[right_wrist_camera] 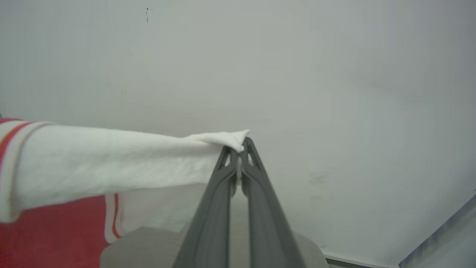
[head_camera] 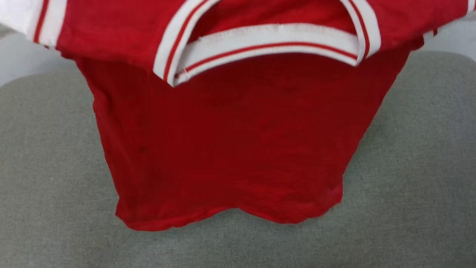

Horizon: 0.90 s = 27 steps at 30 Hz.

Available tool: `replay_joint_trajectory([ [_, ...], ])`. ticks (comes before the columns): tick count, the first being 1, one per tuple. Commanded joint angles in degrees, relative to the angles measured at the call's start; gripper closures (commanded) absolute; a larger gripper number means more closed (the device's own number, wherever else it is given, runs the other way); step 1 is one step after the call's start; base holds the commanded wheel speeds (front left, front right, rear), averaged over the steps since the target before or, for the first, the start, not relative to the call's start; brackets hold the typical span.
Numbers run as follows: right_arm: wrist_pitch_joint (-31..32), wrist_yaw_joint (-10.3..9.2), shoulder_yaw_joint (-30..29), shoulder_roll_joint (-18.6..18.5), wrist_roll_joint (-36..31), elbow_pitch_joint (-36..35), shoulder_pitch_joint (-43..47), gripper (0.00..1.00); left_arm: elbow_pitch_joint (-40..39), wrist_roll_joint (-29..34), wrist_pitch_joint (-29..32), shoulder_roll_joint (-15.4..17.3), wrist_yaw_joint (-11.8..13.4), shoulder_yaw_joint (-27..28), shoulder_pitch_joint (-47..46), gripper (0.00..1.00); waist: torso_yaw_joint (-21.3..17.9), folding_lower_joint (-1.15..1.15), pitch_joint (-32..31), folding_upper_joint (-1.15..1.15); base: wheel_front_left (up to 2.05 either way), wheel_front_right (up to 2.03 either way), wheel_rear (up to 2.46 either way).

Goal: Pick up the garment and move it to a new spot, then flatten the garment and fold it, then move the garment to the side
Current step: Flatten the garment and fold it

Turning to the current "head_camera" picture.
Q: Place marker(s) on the red and white jersey shirt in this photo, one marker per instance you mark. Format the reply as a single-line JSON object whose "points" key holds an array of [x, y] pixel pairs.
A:
{"points": [[238, 141]]}

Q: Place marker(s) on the grey fabric sofa seat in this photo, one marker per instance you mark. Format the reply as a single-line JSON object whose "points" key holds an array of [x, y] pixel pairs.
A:
{"points": [[44, 186]]}

